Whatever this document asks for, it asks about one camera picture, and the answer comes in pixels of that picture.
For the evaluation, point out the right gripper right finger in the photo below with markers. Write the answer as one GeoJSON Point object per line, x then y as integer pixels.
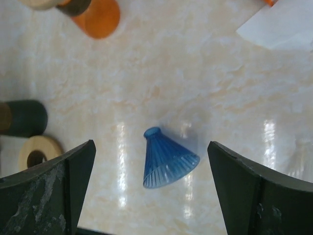
{"type": "Point", "coordinates": [257, 200]}

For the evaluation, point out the dark glass carafe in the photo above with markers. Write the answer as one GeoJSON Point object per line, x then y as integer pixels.
{"type": "Point", "coordinates": [22, 118]}

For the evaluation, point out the orange snack packet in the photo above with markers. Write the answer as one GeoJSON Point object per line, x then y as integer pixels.
{"type": "Point", "coordinates": [271, 3]}

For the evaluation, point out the orange glass carafe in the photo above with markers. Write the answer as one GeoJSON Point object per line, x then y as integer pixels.
{"type": "Point", "coordinates": [96, 18]}

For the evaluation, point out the blue ribbed glass dripper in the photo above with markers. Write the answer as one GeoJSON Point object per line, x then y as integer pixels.
{"type": "Point", "coordinates": [166, 161]}

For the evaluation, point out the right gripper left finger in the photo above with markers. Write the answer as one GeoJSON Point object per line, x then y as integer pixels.
{"type": "Point", "coordinates": [47, 199]}

